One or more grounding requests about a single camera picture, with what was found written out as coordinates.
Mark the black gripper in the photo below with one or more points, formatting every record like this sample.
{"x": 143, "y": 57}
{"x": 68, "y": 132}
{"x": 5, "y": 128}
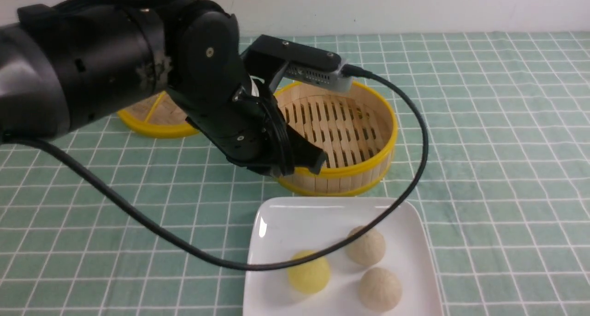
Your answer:
{"x": 246, "y": 125}

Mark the white steamed bun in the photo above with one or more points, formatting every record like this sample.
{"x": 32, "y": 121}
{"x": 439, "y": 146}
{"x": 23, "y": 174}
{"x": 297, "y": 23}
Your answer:
{"x": 368, "y": 250}

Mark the yellow steamed bun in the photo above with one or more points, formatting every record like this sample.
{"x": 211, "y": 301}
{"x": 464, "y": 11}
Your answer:
{"x": 311, "y": 277}

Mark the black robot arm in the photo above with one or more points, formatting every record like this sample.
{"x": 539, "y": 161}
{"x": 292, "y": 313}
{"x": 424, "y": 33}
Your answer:
{"x": 63, "y": 68}

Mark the white square plate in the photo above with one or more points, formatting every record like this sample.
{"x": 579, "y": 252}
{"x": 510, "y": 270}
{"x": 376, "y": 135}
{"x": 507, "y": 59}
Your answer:
{"x": 287, "y": 225}

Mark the beige steamed bun on plate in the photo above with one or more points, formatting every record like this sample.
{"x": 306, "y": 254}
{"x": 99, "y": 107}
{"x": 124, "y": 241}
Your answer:
{"x": 380, "y": 290}

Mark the bamboo steamer basket yellow rim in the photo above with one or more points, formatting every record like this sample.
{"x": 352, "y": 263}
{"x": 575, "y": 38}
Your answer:
{"x": 357, "y": 129}

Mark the woven bamboo steamer lid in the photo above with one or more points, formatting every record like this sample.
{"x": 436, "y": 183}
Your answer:
{"x": 157, "y": 117}

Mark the green checkered tablecloth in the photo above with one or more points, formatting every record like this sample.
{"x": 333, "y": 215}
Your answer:
{"x": 504, "y": 198}

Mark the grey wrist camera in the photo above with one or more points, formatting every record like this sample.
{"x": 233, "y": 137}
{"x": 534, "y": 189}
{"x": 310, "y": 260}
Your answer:
{"x": 271, "y": 59}

